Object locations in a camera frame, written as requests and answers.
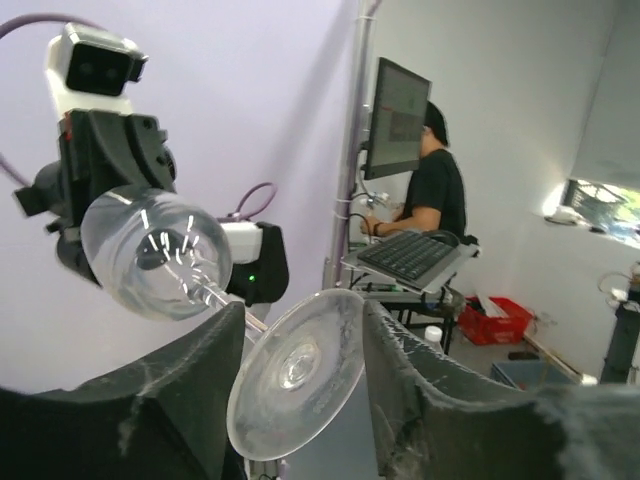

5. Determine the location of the clear wine glass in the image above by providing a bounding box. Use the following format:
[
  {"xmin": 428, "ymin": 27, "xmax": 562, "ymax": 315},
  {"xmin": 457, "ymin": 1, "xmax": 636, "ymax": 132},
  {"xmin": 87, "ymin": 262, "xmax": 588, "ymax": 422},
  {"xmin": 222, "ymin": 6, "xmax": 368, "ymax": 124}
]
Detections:
[{"xmin": 79, "ymin": 185, "xmax": 366, "ymax": 462}]

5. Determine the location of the person in black shirt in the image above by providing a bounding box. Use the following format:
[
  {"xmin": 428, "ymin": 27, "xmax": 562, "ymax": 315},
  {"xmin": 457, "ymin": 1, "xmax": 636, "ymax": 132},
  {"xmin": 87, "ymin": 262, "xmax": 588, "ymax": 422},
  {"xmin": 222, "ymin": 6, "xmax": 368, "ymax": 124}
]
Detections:
[{"xmin": 360, "ymin": 102, "xmax": 467, "ymax": 238}]

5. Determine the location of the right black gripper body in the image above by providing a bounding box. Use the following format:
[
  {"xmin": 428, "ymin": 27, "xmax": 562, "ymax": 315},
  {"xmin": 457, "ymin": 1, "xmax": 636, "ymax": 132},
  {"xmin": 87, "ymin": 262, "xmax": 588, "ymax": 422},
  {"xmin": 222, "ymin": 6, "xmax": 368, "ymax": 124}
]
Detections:
[{"xmin": 13, "ymin": 109, "xmax": 176, "ymax": 283}]

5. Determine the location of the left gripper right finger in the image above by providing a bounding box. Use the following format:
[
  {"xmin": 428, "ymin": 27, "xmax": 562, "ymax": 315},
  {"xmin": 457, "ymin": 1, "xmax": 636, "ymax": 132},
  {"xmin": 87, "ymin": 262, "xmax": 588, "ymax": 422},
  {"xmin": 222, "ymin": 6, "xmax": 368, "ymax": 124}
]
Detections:
[{"xmin": 362, "ymin": 301, "xmax": 639, "ymax": 480}]

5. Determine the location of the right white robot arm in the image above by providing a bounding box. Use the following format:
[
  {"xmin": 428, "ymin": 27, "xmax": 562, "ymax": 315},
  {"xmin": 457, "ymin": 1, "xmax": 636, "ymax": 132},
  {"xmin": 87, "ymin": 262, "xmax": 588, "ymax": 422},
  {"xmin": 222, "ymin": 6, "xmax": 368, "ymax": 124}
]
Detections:
[{"xmin": 13, "ymin": 109, "xmax": 289, "ymax": 305}]

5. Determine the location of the computer monitor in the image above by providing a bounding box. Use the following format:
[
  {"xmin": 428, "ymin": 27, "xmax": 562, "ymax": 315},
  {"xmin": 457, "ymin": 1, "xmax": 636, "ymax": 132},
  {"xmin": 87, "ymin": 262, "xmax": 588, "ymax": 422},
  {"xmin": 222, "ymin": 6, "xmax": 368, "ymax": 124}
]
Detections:
[{"xmin": 364, "ymin": 57, "xmax": 432, "ymax": 180}]

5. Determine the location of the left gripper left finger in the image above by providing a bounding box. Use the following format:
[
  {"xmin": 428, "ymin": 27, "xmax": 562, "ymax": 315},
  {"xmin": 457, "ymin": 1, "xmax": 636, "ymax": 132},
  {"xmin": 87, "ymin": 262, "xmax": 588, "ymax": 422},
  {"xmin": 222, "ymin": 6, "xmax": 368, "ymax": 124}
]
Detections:
[{"xmin": 1, "ymin": 302, "xmax": 246, "ymax": 479}]

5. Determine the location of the red plastic crate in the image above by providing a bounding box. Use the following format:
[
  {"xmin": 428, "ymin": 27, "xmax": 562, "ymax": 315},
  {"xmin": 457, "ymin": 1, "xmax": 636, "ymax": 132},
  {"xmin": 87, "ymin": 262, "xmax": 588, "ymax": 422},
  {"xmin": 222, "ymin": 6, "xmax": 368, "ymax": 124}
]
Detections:
[{"xmin": 457, "ymin": 296, "xmax": 534, "ymax": 346}]

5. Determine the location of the black keyboard on stand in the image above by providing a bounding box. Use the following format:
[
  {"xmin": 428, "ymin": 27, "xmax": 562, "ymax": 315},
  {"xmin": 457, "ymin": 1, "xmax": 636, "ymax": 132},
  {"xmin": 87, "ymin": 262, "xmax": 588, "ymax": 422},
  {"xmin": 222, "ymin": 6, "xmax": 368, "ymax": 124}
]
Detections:
[{"xmin": 342, "ymin": 230, "xmax": 481, "ymax": 294}]

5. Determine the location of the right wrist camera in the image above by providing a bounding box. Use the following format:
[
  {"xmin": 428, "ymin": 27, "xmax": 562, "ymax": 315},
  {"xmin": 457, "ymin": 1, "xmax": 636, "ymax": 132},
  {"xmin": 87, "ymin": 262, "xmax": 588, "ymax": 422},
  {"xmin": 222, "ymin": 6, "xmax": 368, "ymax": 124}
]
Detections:
[{"xmin": 45, "ymin": 22, "xmax": 148, "ymax": 120}]

